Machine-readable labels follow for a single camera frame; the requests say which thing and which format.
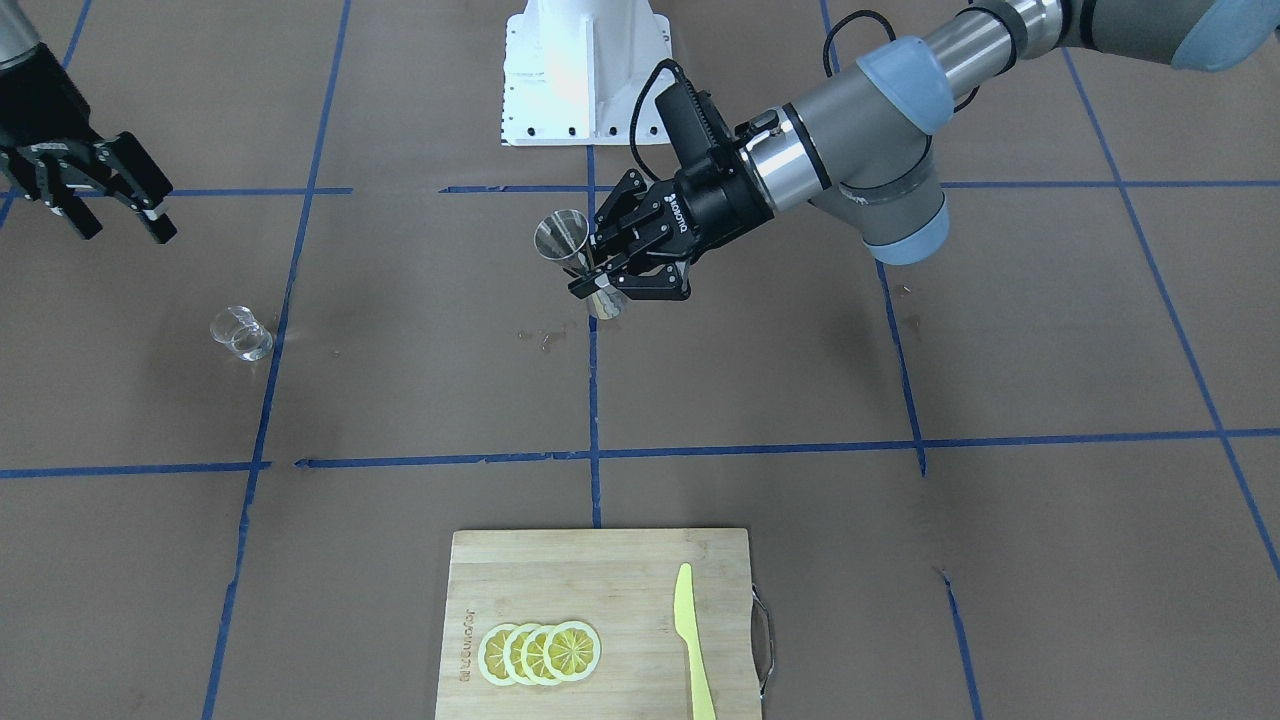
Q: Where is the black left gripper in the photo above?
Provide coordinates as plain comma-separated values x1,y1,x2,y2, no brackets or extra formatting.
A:
568,150,774,301

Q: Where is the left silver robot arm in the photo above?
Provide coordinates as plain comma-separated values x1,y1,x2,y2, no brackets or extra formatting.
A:
568,1,1279,301

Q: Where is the yellow plastic knife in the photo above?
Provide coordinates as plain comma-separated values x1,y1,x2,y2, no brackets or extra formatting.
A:
673,562,717,719

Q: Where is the steel double jigger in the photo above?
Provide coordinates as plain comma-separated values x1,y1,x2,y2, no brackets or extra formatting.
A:
532,209,628,322

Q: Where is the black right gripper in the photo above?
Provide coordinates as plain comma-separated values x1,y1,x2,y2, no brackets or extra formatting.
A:
3,45,177,245

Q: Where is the clear glass shaker cup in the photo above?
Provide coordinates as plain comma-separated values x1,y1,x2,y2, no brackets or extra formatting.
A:
209,306,274,363

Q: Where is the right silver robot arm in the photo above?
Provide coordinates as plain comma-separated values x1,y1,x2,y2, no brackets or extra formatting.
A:
1,1,177,243

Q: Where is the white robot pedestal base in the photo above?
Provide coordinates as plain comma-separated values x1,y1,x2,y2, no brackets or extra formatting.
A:
500,1,673,147

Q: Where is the bamboo cutting board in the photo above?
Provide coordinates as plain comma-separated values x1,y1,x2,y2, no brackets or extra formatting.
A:
434,528,763,719

